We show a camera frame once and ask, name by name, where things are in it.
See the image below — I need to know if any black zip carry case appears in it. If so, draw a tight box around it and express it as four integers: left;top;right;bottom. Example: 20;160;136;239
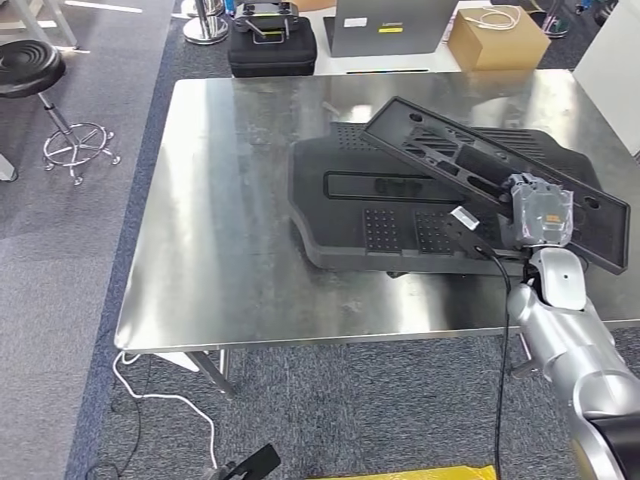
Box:
227;14;318;79

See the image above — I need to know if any white floor cable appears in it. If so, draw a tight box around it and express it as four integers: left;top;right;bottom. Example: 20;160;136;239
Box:
112;351;220;472

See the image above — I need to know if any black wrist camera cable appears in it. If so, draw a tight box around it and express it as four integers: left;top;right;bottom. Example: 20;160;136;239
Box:
479;245;513;480

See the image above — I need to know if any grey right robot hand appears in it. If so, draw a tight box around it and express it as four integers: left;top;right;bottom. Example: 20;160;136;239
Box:
500;172;575;252

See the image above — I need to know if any stainless steel workbench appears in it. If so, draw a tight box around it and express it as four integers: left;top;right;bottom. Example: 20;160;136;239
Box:
113;69;640;399

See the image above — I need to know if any brown cardboard box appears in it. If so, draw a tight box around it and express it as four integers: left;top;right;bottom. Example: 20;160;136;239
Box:
446;6;551;73

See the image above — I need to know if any black plastic grid panel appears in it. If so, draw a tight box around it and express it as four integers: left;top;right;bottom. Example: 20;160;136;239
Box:
287;121;604;278

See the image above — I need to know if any grey laptop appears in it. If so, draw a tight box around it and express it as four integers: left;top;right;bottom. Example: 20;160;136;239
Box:
324;0;460;60

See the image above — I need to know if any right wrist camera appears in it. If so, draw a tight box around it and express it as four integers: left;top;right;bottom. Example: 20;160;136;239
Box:
442;205;531;263

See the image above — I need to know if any black plastic plate frame part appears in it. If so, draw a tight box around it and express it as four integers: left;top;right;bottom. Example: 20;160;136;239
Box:
361;95;631;276

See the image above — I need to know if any black round stool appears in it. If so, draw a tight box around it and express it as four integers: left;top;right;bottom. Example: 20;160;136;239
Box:
0;39;122;188

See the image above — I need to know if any white flat panel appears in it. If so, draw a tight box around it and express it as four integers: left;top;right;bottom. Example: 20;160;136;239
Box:
572;0;640;162

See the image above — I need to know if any chrome stanchion post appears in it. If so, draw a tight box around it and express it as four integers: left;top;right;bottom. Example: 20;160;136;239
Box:
181;0;230;46

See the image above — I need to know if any white coiled cable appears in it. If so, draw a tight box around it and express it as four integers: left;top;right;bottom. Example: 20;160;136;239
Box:
463;5;522;32

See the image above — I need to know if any yellow floor tape strip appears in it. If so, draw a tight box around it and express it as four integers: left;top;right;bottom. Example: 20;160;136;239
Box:
309;464;500;480

